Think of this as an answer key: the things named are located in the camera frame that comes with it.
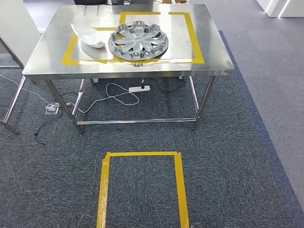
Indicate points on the silver plastic wheel hubcap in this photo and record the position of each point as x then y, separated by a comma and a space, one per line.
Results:
139, 42

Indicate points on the stainless steel workbench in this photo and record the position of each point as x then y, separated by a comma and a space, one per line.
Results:
209, 37

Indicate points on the white power strip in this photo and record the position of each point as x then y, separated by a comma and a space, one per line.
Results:
139, 89

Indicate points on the yellow tape square outline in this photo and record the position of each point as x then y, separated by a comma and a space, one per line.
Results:
181, 188

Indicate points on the yellow tape double rectangle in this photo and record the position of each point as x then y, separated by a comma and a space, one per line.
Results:
196, 47

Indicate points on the white curved plastic shell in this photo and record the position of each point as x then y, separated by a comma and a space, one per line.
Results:
89, 36

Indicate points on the dark grey case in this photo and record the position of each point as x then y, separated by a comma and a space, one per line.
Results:
120, 2

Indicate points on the metal floor socket box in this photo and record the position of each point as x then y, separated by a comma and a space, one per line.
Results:
51, 110

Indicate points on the white top metal table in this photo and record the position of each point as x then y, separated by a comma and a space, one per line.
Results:
16, 28

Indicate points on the dark flat robot mount plate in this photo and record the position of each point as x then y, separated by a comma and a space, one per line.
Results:
85, 222

